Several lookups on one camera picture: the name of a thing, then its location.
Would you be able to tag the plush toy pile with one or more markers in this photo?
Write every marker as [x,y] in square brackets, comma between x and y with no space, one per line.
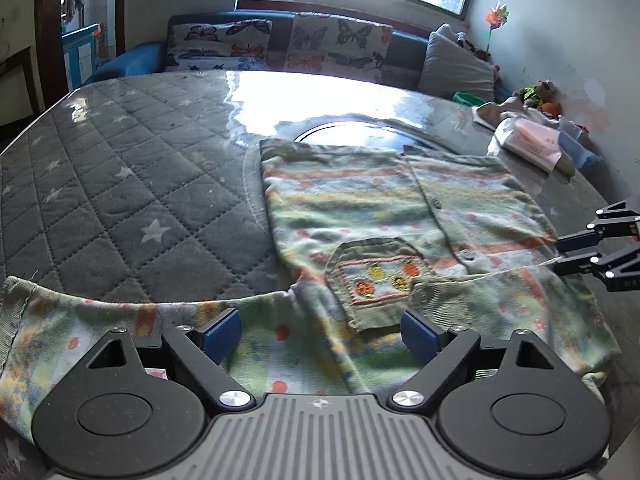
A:
[541,96]

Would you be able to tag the blue small cabinet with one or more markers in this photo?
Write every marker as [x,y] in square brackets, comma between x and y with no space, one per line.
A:
[79,50]

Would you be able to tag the beige folded cloth pile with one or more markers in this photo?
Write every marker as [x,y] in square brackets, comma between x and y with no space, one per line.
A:
[490,114]

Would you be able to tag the colourful patterned baby garment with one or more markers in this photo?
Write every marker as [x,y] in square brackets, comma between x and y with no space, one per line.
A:
[341,243]

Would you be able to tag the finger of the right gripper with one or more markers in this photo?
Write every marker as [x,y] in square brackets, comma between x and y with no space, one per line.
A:
[578,241]
[588,263]

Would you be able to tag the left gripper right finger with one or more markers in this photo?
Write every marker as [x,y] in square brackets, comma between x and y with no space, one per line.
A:
[423,338]

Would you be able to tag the butterfly print cushion left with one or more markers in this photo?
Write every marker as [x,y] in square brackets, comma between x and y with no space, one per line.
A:
[241,45]

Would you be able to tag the clear plastic storage box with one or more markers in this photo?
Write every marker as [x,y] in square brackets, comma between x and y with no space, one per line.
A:
[575,142]

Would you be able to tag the grey pillow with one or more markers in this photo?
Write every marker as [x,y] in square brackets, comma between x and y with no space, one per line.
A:
[448,68]

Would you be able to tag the pink packaged folded clothes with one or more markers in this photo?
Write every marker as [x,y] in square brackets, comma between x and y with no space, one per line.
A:
[537,144]

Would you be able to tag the green plastic basin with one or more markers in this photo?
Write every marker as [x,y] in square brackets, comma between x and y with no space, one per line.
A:
[467,99]

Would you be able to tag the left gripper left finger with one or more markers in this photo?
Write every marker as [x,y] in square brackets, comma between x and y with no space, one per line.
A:
[220,336]

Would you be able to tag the butterfly print cushion right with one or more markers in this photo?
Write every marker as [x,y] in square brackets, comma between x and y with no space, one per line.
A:
[328,44]

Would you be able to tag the butterfly print cushion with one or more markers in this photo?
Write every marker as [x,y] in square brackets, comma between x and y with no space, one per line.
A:
[328,44]
[241,45]

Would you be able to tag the blue sofa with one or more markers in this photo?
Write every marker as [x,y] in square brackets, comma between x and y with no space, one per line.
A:
[402,69]

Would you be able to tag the colourful pinwheel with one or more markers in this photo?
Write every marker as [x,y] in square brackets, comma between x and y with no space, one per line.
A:
[496,17]

